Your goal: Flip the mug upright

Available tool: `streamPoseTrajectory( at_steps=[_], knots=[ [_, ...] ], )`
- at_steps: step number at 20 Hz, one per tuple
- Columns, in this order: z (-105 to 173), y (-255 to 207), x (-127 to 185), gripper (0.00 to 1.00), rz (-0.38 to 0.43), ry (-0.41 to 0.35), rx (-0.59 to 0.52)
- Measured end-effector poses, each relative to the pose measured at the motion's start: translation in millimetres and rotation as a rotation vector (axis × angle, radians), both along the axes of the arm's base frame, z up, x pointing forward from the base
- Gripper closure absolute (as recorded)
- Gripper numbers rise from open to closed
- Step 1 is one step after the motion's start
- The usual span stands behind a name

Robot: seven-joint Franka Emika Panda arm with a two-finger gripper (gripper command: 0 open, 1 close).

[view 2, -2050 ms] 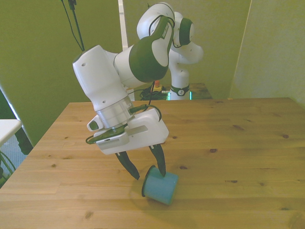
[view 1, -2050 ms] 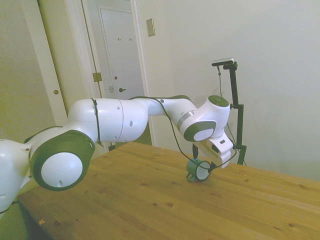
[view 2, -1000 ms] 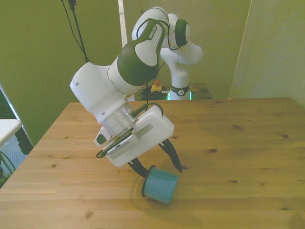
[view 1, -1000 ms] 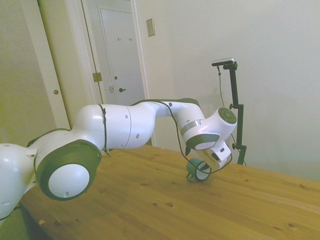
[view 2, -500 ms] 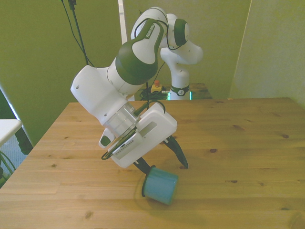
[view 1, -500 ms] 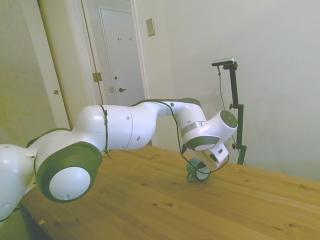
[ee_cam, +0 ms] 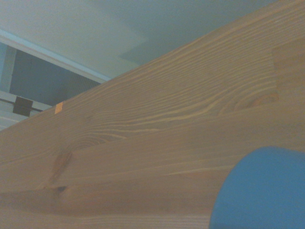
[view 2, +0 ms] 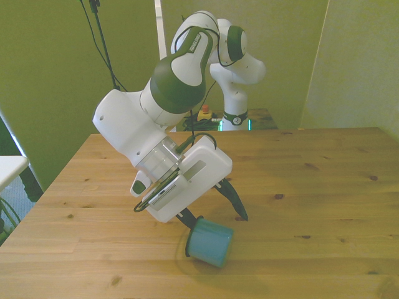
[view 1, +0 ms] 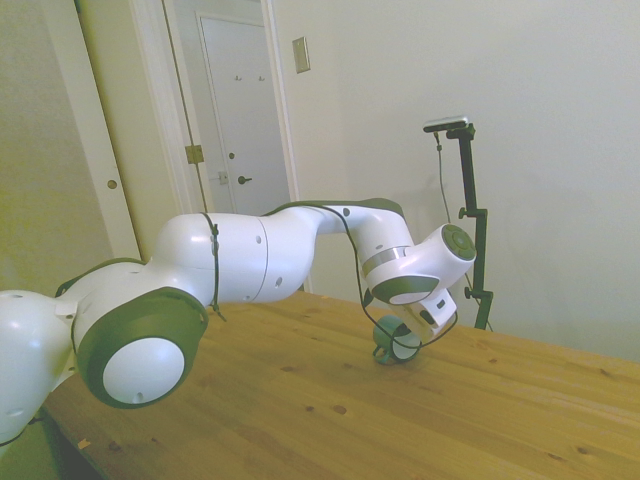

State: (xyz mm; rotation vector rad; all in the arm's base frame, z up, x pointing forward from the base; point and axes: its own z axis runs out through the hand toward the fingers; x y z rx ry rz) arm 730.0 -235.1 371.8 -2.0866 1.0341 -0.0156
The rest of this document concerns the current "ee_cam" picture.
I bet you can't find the blue enamel mug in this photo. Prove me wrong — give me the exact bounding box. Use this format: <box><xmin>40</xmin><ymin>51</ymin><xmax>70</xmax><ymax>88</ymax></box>
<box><xmin>209</xmin><ymin>146</ymin><xmax>305</xmax><ymax>229</ymax></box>

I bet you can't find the dark brown block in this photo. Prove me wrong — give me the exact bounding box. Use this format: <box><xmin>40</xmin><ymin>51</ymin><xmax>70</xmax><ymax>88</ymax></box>
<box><xmin>12</xmin><ymin>96</ymin><xmax>34</xmax><ymax>117</ymax></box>

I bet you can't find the white baseboard trim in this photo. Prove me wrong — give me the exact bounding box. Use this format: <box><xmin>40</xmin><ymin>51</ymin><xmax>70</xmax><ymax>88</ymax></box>
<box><xmin>0</xmin><ymin>29</ymin><xmax>112</xmax><ymax>83</ymax></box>

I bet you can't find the small orange block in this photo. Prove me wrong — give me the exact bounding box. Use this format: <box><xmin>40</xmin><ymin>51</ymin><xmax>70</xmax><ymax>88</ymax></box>
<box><xmin>54</xmin><ymin>101</ymin><xmax>65</xmax><ymax>115</ymax></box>

